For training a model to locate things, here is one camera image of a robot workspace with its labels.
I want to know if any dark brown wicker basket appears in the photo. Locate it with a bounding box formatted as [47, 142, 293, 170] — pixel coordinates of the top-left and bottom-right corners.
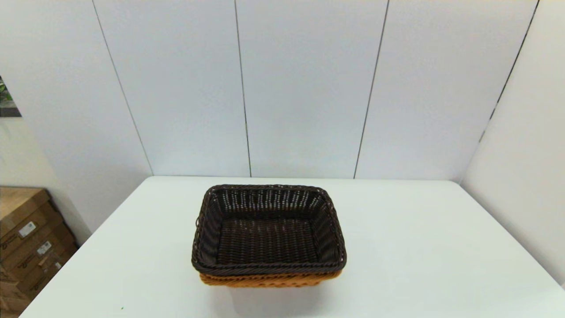
[191, 184, 347, 276]

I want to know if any orange wicker basket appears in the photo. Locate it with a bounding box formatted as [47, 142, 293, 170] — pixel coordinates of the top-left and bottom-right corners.
[199, 270, 343, 288]

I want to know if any brown cardboard box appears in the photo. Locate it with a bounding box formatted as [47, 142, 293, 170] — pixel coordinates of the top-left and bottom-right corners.
[0, 265, 32, 318]
[0, 221, 73, 283]
[18, 243, 80, 302]
[0, 186, 61, 261]

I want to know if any dark framed plant picture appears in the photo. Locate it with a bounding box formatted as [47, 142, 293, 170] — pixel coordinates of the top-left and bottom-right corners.
[0, 76, 22, 117]

